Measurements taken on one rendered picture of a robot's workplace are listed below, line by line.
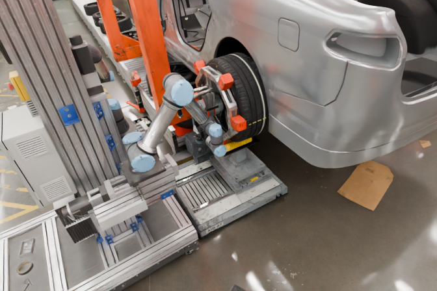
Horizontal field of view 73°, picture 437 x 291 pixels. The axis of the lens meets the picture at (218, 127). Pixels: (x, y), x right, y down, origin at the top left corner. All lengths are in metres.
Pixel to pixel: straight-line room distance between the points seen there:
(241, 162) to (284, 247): 0.78
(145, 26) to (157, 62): 0.28
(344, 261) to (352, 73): 1.38
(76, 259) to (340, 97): 1.94
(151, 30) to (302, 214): 1.84
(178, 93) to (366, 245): 1.74
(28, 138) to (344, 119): 1.54
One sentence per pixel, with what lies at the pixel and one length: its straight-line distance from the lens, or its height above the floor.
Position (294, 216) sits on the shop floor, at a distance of 2.54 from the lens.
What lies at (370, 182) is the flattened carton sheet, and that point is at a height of 0.01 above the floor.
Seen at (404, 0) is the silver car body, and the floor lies 1.31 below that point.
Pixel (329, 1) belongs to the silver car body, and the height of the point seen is 1.65.
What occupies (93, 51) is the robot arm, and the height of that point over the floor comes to 1.41.
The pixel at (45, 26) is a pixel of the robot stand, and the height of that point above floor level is 1.67.
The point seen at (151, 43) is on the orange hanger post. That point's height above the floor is 1.28.
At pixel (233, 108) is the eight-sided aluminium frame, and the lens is 1.99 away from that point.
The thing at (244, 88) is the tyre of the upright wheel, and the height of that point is 1.05.
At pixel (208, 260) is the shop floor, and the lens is 2.33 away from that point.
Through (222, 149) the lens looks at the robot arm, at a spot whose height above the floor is 0.87.
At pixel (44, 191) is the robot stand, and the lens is 1.89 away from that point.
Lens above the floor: 1.98
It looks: 35 degrees down
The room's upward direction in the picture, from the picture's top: 6 degrees counter-clockwise
